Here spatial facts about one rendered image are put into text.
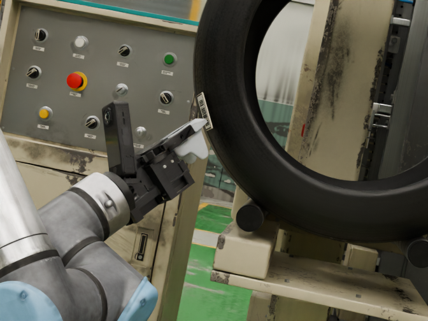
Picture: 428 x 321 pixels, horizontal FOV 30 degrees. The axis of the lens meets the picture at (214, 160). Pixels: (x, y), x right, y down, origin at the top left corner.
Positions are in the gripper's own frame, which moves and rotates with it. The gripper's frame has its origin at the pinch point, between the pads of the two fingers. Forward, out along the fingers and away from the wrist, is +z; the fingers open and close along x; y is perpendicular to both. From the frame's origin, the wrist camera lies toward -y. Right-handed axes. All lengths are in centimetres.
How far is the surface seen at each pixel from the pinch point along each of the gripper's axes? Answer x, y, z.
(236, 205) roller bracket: -29.5, 22.2, 18.1
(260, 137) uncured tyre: 6.0, 7.3, 4.6
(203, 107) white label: -0.2, -1.1, 2.5
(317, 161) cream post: -18.8, 23.1, 33.8
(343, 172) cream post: -15.9, 27.7, 35.8
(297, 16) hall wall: -653, 31, 679
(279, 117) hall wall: -692, 131, 597
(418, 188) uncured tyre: 19.8, 26.0, 15.3
